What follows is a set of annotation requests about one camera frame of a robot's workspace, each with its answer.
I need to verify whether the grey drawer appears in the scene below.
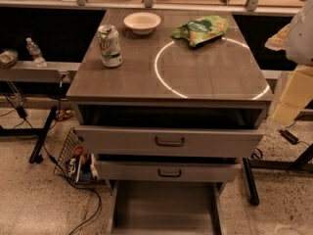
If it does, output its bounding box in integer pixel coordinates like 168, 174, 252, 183
75, 125, 263, 158
95, 161, 242, 182
107, 181, 224, 235

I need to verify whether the green 7up soda can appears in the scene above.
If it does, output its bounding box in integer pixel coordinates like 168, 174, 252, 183
97, 24, 122, 68

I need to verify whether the green chip bag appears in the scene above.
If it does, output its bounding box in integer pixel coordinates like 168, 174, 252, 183
172, 16, 230, 47

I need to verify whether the grey bottom drawer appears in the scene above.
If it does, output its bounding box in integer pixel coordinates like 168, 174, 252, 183
107, 181, 224, 235

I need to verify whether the black table leg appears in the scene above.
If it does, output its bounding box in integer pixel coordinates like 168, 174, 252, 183
0, 106, 57, 164
242, 143, 313, 207

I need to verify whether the black power adapter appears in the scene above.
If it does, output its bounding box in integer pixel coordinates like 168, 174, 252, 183
280, 130, 299, 145

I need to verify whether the black table leg left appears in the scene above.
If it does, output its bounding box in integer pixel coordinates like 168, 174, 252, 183
0, 106, 57, 164

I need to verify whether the clear plastic water bottle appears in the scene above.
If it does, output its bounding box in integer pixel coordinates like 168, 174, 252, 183
26, 37, 47, 68

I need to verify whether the grey side shelf left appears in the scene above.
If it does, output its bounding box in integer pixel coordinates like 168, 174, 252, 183
0, 61, 80, 83

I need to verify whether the grey top drawer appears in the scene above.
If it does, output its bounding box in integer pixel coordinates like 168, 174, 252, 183
75, 125, 263, 158

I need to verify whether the black floor cable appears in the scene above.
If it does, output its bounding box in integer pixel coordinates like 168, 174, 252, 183
3, 93, 103, 235

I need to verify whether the grey middle drawer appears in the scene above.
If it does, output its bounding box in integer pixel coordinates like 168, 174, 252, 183
95, 161, 242, 182

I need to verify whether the white paper bowl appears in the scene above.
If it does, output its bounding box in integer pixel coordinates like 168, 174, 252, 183
123, 12, 160, 35

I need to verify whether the black table leg right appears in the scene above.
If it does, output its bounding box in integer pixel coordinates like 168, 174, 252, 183
242, 143, 313, 207

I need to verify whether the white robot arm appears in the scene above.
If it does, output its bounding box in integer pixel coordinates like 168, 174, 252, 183
265, 0, 313, 124

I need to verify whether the wire basket with items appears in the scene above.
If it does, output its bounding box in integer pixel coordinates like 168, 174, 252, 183
54, 128, 99, 185

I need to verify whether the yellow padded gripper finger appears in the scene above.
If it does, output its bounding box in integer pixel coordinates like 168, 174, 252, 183
265, 24, 290, 51
272, 65, 313, 125

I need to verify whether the grey drawer cabinet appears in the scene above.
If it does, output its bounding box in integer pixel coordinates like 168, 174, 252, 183
67, 9, 273, 127

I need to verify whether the small bowl on shelf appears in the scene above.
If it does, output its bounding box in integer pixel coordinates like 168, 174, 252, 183
0, 49, 19, 70

